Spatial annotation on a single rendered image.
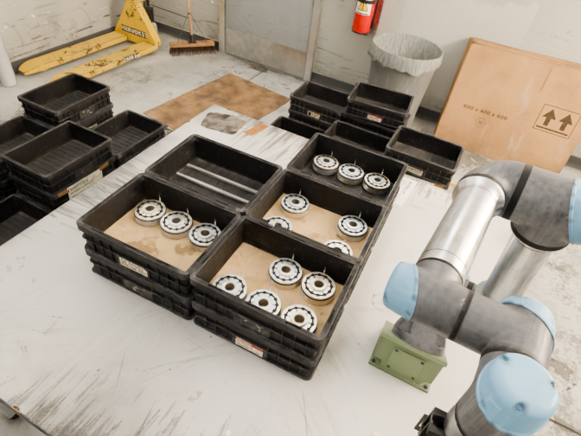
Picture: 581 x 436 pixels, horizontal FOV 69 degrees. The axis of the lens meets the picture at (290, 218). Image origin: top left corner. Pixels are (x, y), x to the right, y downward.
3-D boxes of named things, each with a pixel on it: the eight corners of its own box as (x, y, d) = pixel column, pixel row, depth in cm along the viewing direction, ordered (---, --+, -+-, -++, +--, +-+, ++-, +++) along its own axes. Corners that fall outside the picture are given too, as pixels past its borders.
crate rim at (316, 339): (359, 268, 126) (360, 263, 125) (321, 348, 106) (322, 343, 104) (243, 219, 137) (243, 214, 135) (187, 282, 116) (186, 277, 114)
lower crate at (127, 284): (240, 261, 150) (241, 237, 142) (190, 324, 130) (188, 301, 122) (150, 220, 161) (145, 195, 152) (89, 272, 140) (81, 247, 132)
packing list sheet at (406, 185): (418, 180, 198) (418, 179, 198) (405, 208, 183) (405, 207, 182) (353, 157, 207) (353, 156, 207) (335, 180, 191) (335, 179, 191)
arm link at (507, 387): (571, 368, 47) (561, 435, 41) (523, 411, 54) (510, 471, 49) (499, 331, 50) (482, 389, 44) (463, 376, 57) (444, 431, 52)
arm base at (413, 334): (438, 346, 127) (452, 316, 126) (446, 362, 112) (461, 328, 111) (391, 323, 130) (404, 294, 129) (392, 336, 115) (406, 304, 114)
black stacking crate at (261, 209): (379, 231, 154) (387, 208, 146) (352, 287, 133) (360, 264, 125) (282, 192, 164) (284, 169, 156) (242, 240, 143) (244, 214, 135)
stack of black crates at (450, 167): (438, 204, 277) (465, 146, 247) (428, 231, 257) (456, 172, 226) (381, 182, 288) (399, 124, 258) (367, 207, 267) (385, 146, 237)
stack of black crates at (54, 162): (86, 186, 253) (68, 119, 223) (126, 205, 245) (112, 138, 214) (28, 225, 226) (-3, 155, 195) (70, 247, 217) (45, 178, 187)
